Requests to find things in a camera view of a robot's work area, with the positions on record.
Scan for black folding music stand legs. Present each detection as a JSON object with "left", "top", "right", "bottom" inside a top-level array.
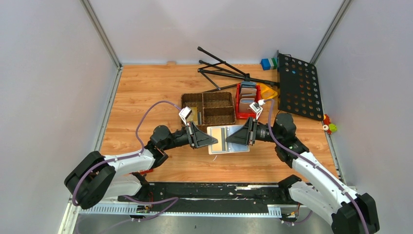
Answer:
[{"left": 197, "top": 46, "right": 281, "bottom": 96}]

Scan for red white toy block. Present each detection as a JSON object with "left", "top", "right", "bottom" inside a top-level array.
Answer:
[{"left": 130, "top": 169, "right": 153, "bottom": 175}]

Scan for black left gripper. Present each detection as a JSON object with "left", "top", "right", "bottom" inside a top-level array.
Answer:
[{"left": 163, "top": 121, "right": 218, "bottom": 151}]

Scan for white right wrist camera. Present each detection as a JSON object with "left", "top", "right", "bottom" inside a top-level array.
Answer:
[{"left": 249, "top": 99, "right": 265, "bottom": 120}]

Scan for red plastic bin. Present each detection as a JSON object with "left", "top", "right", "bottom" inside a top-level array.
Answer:
[{"left": 235, "top": 81, "right": 261, "bottom": 119}]

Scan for blue green toy block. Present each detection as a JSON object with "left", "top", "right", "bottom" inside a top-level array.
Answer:
[{"left": 260, "top": 58, "right": 278, "bottom": 71}]

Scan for card holders in red bin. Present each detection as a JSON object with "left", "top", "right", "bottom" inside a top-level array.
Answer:
[{"left": 239, "top": 81, "right": 257, "bottom": 113}]

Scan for white card holder wallet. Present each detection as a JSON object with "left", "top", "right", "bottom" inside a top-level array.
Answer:
[{"left": 207, "top": 125, "right": 250, "bottom": 155}]

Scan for red green small toy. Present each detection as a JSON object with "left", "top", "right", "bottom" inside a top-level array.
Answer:
[{"left": 322, "top": 114, "right": 338, "bottom": 135}]

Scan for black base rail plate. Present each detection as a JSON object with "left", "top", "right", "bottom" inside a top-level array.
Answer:
[{"left": 132, "top": 182, "right": 299, "bottom": 214}]

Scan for black perforated music stand desk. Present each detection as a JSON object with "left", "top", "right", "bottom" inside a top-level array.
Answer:
[{"left": 277, "top": 53, "right": 324, "bottom": 121}]

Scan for yellow transparent tray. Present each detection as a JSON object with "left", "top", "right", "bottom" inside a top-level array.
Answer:
[{"left": 258, "top": 83, "right": 278, "bottom": 99}]

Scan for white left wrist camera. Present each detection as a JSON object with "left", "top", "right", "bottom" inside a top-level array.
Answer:
[{"left": 179, "top": 107, "right": 192, "bottom": 125}]

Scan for brown wicker divided basket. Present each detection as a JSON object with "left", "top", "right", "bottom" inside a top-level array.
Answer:
[{"left": 181, "top": 92, "right": 236, "bottom": 132}]

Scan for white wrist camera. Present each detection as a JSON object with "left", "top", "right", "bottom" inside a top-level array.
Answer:
[
  {"left": 249, "top": 99, "right": 265, "bottom": 120},
  {"left": 179, "top": 107, "right": 192, "bottom": 125}
]

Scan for gold credit cards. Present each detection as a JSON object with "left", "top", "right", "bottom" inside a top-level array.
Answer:
[{"left": 187, "top": 107, "right": 203, "bottom": 125}]

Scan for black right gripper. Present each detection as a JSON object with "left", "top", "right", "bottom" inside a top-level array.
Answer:
[{"left": 225, "top": 117, "right": 281, "bottom": 146}]

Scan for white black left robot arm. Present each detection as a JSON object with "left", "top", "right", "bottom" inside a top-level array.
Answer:
[{"left": 64, "top": 122, "right": 218, "bottom": 209}]

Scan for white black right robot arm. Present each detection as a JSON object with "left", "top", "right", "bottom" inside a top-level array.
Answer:
[{"left": 225, "top": 113, "right": 380, "bottom": 234}]

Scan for gold card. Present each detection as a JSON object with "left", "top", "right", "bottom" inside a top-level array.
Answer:
[{"left": 209, "top": 127, "right": 226, "bottom": 153}]

